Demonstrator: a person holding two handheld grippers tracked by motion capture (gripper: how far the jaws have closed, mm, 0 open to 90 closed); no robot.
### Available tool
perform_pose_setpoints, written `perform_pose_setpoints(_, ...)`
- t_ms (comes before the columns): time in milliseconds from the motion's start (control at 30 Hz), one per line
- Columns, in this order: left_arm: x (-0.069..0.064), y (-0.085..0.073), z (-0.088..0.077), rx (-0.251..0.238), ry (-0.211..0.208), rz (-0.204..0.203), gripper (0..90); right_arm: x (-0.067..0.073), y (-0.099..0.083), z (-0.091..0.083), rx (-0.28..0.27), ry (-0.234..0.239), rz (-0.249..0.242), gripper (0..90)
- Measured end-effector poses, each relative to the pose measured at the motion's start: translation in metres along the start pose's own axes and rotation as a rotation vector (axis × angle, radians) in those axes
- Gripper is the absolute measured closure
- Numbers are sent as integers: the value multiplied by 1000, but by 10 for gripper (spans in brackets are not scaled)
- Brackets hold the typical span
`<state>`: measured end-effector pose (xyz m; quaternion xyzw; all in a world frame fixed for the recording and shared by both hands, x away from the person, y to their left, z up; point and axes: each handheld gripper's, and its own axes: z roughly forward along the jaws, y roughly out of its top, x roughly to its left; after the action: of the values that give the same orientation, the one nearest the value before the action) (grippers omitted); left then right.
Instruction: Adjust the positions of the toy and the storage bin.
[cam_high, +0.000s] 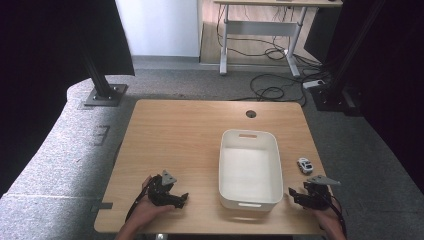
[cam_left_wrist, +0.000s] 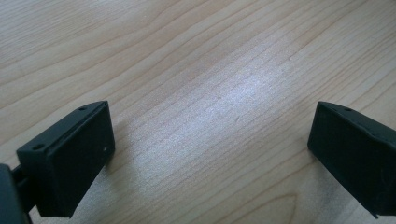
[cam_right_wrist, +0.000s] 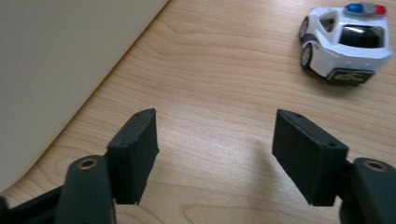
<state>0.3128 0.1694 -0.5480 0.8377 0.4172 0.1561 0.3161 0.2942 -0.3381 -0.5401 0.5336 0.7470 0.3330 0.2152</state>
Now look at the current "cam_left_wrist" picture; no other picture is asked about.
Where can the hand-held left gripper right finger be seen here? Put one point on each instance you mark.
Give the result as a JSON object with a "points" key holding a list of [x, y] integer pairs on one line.
{"points": [[351, 155]]}

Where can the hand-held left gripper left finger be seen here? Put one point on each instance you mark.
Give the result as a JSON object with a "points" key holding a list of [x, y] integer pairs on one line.
{"points": [[71, 161]]}

